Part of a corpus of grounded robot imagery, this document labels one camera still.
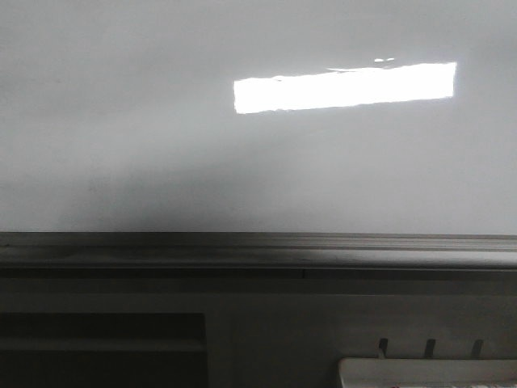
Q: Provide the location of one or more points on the white whiteboard with metal frame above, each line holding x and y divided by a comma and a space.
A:
258, 134

